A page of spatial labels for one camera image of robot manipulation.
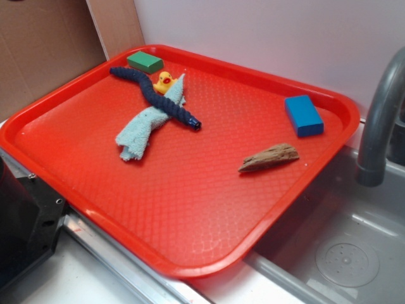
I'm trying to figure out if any brown cardboard panel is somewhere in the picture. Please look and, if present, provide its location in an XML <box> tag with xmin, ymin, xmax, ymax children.
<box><xmin>1</xmin><ymin>1</ymin><xmax>144</xmax><ymax>120</ymax></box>

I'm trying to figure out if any grey plastic sink basin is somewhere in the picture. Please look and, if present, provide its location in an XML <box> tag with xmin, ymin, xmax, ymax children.
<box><xmin>192</xmin><ymin>148</ymin><xmax>404</xmax><ymax>303</ymax></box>

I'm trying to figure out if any green rectangular block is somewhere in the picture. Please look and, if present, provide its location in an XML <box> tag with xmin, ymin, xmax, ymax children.
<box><xmin>127</xmin><ymin>51</ymin><xmax>164</xmax><ymax>74</ymax></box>

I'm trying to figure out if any yellow rubber duck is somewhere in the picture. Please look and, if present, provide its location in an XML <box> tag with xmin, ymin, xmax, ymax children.
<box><xmin>153</xmin><ymin>71</ymin><xmax>178</xmax><ymax>95</ymax></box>

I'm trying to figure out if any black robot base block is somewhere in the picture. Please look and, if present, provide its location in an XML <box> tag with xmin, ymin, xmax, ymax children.
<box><xmin>1</xmin><ymin>160</ymin><xmax>67</xmax><ymax>290</ymax></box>

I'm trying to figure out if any grey sink faucet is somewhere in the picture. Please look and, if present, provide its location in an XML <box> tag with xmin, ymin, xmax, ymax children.
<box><xmin>356</xmin><ymin>48</ymin><xmax>404</xmax><ymax>187</ymax></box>

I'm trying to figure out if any dark blue rope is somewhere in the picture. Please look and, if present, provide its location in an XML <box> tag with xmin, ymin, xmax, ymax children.
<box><xmin>109</xmin><ymin>66</ymin><xmax>203</xmax><ymax>132</ymax></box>

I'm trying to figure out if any brown wood chip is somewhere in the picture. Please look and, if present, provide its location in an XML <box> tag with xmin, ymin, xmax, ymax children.
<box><xmin>238</xmin><ymin>143</ymin><xmax>299</xmax><ymax>173</ymax></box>

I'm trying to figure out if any red plastic tray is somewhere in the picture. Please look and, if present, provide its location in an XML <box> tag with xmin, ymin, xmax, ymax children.
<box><xmin>1</xmin><ymin>45</ymin><xmax>360</xmax><ymax>279</ymax></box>

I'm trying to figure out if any light blue towel cloth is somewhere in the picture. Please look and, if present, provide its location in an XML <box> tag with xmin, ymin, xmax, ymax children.
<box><xmin>115</xmin><ymin>73</ymin><xmax>187</xmax><ymax>162</ymax></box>

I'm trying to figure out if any blue rectangular block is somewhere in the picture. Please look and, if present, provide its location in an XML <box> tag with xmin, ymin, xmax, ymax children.
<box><xmin>284</xmin><ymin>95</ymin><xmax>325</xmax><ymax>137</ymax></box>

